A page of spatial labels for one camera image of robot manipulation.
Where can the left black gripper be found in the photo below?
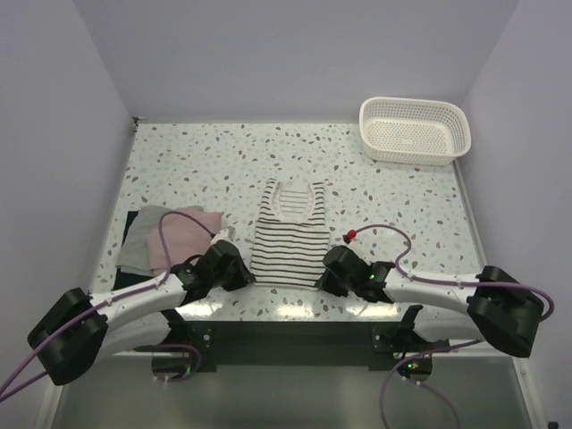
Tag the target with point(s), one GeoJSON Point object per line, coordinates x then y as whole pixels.
{"type": "Point", "coordinates": [244, 277]}

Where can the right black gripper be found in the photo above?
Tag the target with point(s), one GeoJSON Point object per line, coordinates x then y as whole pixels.
{"type": "Point", "coordinates": [325, 283]}

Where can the black white striped tank top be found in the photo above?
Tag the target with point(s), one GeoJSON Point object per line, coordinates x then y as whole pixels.
{"type": "Point", "coordinates": [291, 237]}

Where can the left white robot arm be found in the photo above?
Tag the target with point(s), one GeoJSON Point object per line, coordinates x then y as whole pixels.
{"type": "Point", "coordinates": [81, 329]}

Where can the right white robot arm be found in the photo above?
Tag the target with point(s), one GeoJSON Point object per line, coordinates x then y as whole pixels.
{"type": "Point", "coordinates": [489, 306]}

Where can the pink folded tank top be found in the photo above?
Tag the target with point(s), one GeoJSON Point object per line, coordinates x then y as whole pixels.
{"type": "Point", "coordinates": [183, 237]}

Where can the grey folded tank top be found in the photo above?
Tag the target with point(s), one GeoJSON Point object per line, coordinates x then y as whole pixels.
{"type": "Point", "coordinates": [134, 258]}

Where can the navy folded tank top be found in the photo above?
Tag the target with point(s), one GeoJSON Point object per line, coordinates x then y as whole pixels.
{"type": "Point", "coordinates": [123, 280]}

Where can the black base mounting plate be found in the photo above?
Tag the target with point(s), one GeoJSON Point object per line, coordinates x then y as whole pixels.
{"type": "Point", "coordinates": [375, 345]}

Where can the white plastic basket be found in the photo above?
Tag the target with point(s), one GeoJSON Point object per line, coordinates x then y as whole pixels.
{"type": "Point", "coordinates": [413, 131]}

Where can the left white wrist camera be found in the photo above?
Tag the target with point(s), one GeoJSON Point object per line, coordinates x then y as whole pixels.
{"type": "Point", "coordinates": [225, 234]}

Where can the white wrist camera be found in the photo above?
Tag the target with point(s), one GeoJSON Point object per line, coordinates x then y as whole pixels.
{"type": "Point", "coordinates": [225, 234]}
{"type": "Point", "coordinates": [353, 243]}

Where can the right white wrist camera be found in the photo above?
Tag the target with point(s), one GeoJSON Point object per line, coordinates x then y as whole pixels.
{"type": "Point", "coordinates": [353, 243]}

